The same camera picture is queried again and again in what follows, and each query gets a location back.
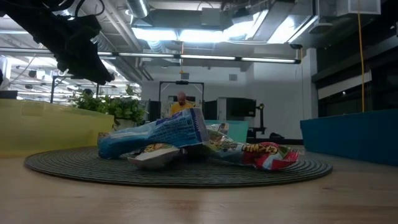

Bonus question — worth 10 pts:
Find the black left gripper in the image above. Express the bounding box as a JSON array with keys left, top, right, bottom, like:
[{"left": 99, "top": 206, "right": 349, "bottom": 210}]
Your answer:
[{"left": 46, "top": 14, "right": 115, "bottom": 85}]

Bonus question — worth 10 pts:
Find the blue granola bar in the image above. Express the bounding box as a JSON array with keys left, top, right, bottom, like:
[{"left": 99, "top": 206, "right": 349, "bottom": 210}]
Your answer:
[{"left": 97, "top": 107, "right": 211, "bottom": 160}]

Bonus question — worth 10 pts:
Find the green white granola bar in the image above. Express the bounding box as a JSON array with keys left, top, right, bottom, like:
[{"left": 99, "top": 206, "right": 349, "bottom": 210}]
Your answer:
[
  {"left": 127, "top": 142, "right": 182, "bottom": 170},
  {"left": 203, "top": 122, "right": 249, "bottom": 162}
]

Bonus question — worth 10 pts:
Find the red Chewy granola bar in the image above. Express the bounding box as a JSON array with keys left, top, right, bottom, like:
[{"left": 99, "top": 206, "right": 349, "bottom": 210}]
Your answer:
[{"left": 241, "top": 141, "right": 301, "bottom": 171}]

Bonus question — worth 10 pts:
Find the green potted plant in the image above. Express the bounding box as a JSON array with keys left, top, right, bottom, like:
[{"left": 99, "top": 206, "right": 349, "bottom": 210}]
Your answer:
[{"left": 72, "top": 84, "right": 149, "bottom": 131}]

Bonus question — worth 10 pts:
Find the black upright panel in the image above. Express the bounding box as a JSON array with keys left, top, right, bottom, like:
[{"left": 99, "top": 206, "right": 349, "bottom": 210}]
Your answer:
[{"left": 148, "top": 100, "right": 162, "bottom": 122}]

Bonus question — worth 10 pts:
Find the yellow plastic bin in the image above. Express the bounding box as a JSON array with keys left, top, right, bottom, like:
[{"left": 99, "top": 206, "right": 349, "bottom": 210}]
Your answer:
[{"left": 0, "top": 98, "right": 115, "bottom": 157}]

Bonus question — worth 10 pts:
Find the black box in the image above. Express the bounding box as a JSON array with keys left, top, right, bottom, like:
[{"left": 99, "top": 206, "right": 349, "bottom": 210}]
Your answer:
[{"left": 0, "top": 90, "right": 19, "bottom": 100}]

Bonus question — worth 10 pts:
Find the person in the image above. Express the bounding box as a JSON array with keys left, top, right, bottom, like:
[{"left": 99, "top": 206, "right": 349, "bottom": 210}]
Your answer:
[{"left": 169, "top": 91, "right": 197, "bottom": 118}]

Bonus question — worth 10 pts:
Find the small black monitor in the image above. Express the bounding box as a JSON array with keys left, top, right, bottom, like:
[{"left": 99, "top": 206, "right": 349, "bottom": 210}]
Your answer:
[{"left": 203, "top": 100, "right": 218, "bottom": 121}]

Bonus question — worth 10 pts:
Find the large black monitor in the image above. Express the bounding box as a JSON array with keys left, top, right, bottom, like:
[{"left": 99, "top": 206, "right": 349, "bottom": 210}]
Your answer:
[{"left": 226, "top": 97, "right": 257, "bottom": 118}]

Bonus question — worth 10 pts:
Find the teal plastic bin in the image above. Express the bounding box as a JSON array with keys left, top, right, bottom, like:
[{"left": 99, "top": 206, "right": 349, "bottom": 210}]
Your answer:
[{"left": 203, "top": 119, "right": 250, "bottom": 144}]

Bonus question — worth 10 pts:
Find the long linear ceiling light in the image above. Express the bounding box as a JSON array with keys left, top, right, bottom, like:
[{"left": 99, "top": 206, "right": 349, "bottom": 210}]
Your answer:
[{"left": 96, "top": 51, "right": 302, "bottom": 65}]

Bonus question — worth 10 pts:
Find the black tripod stand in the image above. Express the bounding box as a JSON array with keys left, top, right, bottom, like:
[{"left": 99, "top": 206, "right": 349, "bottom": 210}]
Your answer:
[{"left": 248, "top": 103, "right": 267, "bottom": 134}]

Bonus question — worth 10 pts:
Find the round grey woven placemat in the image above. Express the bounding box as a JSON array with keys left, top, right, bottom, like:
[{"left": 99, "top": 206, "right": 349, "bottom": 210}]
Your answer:
[{"left": 24, "top": 146, "right": 333, "bottom": 189}]

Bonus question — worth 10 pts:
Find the blue plastic bin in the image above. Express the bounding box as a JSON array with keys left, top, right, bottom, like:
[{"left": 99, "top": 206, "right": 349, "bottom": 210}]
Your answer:
[{"left": 299, "top": 108, "right": 398, "bottom": 167}]

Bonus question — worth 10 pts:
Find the black background rig frame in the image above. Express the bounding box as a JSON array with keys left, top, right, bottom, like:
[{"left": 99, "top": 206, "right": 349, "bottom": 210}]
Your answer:
[
  {"left": 159, "top": 80, "right": 205, "bottom": 119},
  {"left": 50, "top": 74, "right": 101, "bottom": 103}
]

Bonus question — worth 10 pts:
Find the yellow hanging cord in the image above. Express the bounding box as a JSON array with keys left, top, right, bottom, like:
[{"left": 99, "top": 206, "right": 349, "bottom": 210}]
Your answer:
[{"left": 356, "top": 0, "right": 366, "bottom": 113}]

